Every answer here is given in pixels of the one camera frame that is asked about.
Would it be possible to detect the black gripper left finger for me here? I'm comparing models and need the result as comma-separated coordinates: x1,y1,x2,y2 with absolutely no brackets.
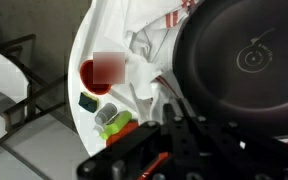
77,103,202,180

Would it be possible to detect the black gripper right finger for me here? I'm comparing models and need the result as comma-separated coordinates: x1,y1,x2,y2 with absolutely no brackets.
178,98,288,180

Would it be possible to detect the black frying pan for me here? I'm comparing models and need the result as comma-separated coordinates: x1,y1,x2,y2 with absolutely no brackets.
172,0,288,138

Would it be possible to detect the green squeeze bottle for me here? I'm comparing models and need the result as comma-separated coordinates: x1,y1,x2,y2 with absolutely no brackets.
99,110,133,141

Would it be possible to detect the white small bottle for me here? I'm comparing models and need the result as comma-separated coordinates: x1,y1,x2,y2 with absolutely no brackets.
92,123,107,136

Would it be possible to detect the green yellow sponge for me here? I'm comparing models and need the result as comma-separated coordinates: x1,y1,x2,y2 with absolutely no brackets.
78,91,100,114

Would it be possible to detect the red ceramic mug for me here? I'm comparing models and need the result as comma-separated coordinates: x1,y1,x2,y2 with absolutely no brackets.
79,51,127,97

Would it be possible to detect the white plastic tray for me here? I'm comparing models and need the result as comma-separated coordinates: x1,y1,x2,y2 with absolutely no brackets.
70,0,185,113

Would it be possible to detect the white seat wooden chair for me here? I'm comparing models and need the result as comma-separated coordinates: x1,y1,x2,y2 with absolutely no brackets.
0,33,70,158

